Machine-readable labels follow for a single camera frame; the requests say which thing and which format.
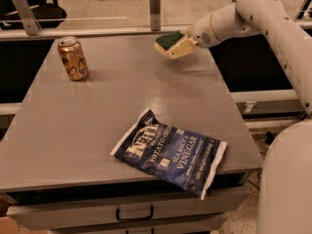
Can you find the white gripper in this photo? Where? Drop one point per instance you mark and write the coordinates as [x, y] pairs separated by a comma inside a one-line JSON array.
[[201, 35]]

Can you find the green and yellow sponge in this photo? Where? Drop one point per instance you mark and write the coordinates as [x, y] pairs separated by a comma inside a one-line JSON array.
[[164, 42]]

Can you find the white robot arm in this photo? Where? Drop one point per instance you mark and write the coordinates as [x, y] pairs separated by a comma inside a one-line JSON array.
[[285, 203]]

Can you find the orange soda can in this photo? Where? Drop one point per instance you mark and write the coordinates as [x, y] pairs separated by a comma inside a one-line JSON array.
[[73, 58]]

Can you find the blue potato chip bag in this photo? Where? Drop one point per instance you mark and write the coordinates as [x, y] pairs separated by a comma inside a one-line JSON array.
[[177, 156]]

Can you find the black office chair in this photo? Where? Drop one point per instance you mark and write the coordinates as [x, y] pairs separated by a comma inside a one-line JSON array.
[[48, 13]]

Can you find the glass barrier panel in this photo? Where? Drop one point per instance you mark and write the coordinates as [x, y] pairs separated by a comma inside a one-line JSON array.
[[127, 13]]

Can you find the middle metal rail bracket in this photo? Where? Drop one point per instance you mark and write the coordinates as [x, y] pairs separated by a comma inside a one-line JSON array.
[[155, 14]]

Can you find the left metal rail bracket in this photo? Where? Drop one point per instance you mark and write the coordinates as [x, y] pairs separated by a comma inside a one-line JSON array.
[[29, 22]]

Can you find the grey drawer with black handle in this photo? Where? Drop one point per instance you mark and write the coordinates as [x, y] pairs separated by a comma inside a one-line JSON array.
[[168, 213]]

